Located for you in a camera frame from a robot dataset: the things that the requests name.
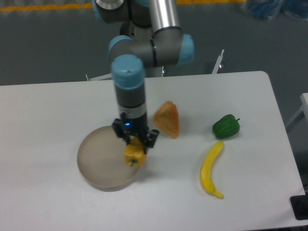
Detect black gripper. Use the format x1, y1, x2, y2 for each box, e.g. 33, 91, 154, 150
112, 113, 160, 154

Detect yellow bell pepper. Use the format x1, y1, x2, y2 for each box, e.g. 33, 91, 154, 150
124, 137, 147, 167

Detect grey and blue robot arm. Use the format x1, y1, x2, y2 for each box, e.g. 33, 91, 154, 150
92, 0, 195, 152

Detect beige round plate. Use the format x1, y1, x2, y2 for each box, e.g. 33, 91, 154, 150
77, 126, 139, 192

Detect green bell pepper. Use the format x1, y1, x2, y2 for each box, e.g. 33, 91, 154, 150
212, 114, 240, 140

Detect yellow banana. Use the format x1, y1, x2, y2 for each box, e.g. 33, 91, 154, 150
200, 141, 224, 199

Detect white furniture edge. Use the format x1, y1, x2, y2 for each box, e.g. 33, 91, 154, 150
285, 93, 308, 133

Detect black device at table edge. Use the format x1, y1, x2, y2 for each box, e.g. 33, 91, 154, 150
290, 194, 308, 220

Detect blue plastic bag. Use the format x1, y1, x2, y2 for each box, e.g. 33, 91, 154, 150
245, 0, 308, 21

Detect white frame strut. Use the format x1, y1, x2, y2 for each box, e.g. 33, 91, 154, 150
212, 49, 224, 74

